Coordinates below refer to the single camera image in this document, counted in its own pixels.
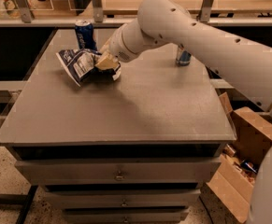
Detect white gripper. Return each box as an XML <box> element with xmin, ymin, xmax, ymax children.
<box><xmin>94</xmin><ymin>27</ymin><xmax>135</xmax><ymax>70</ymax></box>

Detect middle drawer knob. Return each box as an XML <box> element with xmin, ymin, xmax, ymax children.
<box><xmin>121</xmin><ymin>201</ymin><xmax>128</xmax><ymax>208</ymax></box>

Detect open cardboard box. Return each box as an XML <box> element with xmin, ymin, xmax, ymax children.
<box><xmin>208</xmin><ymin>92</ymin><xmax>272</xmax><ymax>224</ymax></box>

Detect top drawer knob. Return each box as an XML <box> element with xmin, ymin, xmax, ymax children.
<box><xmin>114</xmin><ymin>171</ymin><xmax>125</xmax><ymax>182</ymax></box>

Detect blue silver red bull can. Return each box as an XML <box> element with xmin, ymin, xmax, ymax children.
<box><xmin>176</xmin><ymin>46</ymin><xmax>192</xmax><ymax>66</ymax></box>

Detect grey metal rail frame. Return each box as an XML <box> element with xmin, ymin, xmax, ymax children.
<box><xmin>0</xmin><ymin>0</ymin><xmax>272</xmax><ymax>27</ymax></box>

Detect grey drawer cabinet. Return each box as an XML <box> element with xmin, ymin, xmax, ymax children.
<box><xmin>0</xmin><ymin>29</ymin><xmax>235</xmax><ymax>224</ymax></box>

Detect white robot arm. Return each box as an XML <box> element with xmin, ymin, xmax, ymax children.
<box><xmin>96</xmin><ymin>0</ymin><xmax>272</xmax><ymax>224</ymax></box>

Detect snack items in box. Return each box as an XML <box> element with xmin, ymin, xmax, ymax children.
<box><xmin>222</xmin><ymin>144</ymin><xmax>259</xmax><ymax>185</ymax></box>

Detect blue pepsi can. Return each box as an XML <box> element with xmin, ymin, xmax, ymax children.
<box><xmin>75</xmin><ymin>21</ymin><xmax>97</xmax><ymax>50</ymax></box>

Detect blue chip bag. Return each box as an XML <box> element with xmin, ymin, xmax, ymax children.
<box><xmin>56</xmin><ymin>49</ymin><xmax>121</xmax><ymax>86</ymax></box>

